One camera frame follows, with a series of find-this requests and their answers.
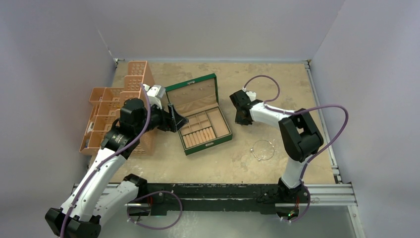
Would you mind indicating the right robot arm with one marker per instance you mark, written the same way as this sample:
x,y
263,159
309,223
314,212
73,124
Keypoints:
x,y
300,135

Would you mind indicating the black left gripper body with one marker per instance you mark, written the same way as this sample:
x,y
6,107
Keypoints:
x,y
166,122

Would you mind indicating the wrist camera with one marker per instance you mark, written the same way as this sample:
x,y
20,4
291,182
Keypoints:
x,y
155,93
251,94

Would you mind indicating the orange plastic tiered organizer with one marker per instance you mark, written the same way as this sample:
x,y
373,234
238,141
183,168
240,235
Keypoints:
x,y
107,102

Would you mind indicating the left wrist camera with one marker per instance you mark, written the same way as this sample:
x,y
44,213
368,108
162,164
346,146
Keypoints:
x,y
155,93

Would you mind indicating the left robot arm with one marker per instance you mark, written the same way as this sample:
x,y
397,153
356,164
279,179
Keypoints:
x,y
86,211

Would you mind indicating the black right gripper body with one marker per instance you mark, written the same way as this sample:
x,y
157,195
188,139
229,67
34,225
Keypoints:
x,y
239,120

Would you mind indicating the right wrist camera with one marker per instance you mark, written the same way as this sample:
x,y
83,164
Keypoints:
x,y
251,94

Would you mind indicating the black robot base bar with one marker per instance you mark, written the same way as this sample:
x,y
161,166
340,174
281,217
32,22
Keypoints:
x,y
267,199

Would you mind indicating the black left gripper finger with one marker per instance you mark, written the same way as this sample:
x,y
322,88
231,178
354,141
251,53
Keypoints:
x,y
176,126
177,118

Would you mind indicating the green jewelry box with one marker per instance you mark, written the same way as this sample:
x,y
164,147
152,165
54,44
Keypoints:
x,y
197,100

